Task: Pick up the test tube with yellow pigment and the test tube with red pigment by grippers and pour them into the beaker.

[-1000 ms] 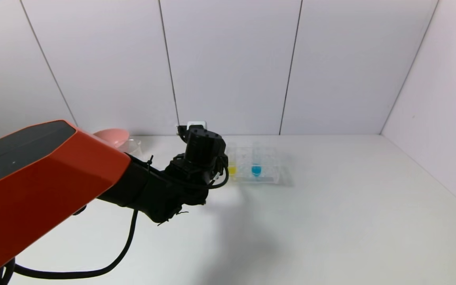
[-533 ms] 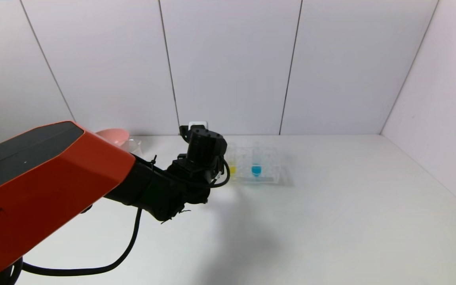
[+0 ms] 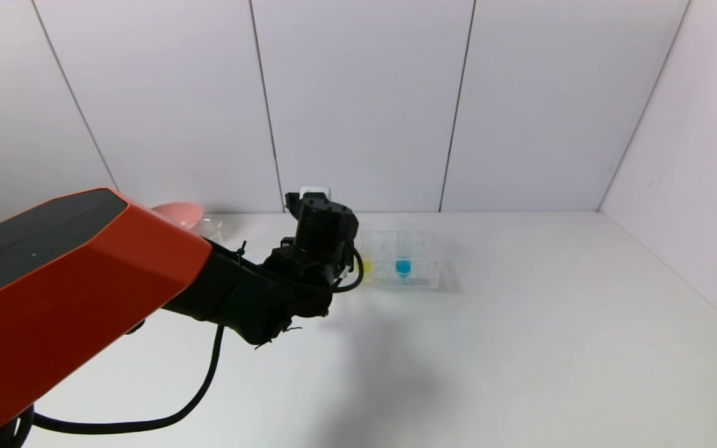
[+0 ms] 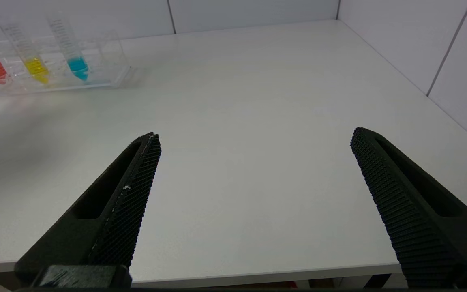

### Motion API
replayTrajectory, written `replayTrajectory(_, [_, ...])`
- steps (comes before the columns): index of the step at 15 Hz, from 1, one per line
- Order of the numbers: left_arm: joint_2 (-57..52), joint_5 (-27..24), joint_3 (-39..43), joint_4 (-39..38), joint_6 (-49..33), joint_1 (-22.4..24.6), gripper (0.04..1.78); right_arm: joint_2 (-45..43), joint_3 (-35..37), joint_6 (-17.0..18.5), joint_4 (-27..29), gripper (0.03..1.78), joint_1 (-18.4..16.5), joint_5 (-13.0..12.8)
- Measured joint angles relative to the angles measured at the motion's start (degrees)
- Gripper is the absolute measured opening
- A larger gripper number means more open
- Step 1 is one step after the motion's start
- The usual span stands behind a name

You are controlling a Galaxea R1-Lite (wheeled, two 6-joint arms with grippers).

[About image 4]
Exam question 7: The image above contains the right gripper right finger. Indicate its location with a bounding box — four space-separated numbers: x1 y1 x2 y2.
350 127 467 289

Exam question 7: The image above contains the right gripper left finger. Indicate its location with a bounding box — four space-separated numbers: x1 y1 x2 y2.
14 132 162 284

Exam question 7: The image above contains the test tube with yellow pigment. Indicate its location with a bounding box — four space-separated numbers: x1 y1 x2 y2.
0 16 50 86

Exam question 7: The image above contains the test tube with blue pigment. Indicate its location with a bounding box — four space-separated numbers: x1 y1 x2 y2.
47 13 90 82

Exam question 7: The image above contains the clear acrylic test tube rack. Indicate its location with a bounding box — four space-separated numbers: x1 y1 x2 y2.
0 30 133 99

